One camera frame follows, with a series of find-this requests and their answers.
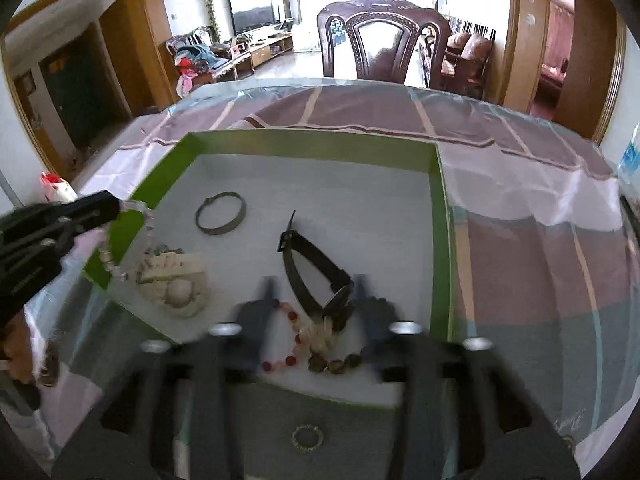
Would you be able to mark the carved dark wooden chair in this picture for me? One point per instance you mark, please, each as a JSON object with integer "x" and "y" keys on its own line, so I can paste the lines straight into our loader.
{"x": 383, "y": 34}

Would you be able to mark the wooden armchair with clothes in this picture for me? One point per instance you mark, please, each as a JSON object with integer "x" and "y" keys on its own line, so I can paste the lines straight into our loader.
{"x": 200, "y": 60}

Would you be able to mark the plastic water bottle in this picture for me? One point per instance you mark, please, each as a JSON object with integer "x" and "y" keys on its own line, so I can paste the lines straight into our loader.
{"x": 629, "y": 163}

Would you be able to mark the green hanging vine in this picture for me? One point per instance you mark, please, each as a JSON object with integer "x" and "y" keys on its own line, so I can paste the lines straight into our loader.
{"x": 212, "y": 24}

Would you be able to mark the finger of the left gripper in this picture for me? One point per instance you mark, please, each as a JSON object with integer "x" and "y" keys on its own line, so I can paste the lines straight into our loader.
{"x": 92, "y": 211}

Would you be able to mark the cream white wristwatch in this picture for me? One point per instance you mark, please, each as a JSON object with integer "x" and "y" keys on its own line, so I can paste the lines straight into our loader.
{"x": 174, "y": 281}

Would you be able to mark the plaid tablecloth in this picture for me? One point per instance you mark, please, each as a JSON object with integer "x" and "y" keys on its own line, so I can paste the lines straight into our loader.
{"x": 544, "y": 259}

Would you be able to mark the wooden tv cabinet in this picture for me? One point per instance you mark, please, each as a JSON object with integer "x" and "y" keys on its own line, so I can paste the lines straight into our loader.
{"x": 265, "y": 50}

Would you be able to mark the wooden sofa with cushions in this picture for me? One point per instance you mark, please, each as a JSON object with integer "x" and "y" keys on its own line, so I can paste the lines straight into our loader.
{"x": 467, "y": 57}

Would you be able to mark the green cardboard box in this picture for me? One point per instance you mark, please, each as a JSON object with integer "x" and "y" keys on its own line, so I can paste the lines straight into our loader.
{"x": 375, "y": 205}

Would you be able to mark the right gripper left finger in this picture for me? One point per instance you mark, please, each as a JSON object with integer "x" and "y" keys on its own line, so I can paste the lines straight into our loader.
{"x": 129, "y": 433}

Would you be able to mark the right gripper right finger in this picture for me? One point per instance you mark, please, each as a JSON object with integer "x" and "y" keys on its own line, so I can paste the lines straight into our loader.
{"x": 464, "y": 414}

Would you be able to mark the red white plastic bag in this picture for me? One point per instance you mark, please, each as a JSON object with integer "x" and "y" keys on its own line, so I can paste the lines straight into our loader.
{"x": 56, "y": 189}

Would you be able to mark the person's left hand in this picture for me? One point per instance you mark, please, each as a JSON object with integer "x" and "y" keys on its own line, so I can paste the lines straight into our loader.
{"x": 16, "y": 344}

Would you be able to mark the flat screen television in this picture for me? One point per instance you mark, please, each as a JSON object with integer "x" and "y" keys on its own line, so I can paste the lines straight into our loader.
{"x": 247, "y": 15}

